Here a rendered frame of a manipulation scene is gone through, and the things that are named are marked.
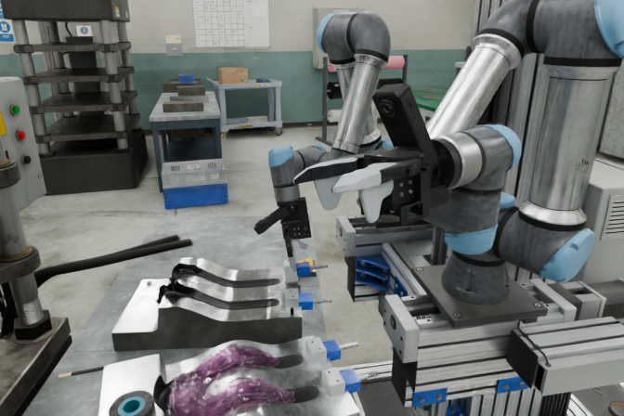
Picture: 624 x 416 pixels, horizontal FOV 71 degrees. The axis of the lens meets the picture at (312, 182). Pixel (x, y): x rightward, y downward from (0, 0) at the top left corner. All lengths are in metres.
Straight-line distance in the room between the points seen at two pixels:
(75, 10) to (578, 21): 4.46
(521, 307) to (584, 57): 0.53
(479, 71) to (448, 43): 7.77
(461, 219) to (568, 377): 0.54
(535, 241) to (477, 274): 0.17
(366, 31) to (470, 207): 0.70
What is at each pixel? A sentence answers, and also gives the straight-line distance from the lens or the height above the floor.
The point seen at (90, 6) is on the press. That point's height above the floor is 1.83.
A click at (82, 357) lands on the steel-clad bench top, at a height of 0.80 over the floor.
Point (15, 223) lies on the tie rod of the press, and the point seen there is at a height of 1.13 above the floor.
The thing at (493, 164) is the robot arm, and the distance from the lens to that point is 0.66.
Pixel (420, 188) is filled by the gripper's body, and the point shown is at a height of 1.43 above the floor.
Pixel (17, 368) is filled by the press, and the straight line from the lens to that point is 1.44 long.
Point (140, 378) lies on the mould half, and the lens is 1.08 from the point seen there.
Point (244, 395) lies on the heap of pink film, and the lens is 0.98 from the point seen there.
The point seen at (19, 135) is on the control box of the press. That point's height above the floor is 1.30.
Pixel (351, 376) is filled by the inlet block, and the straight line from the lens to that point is 1.08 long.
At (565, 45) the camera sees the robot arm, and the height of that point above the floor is 1.59.
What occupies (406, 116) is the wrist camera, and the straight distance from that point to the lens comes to 0.53.
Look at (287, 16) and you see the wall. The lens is 7.54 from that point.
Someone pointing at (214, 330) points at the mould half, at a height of 0.86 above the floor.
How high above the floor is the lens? 1.61
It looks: 19 degrees down
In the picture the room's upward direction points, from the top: straight up
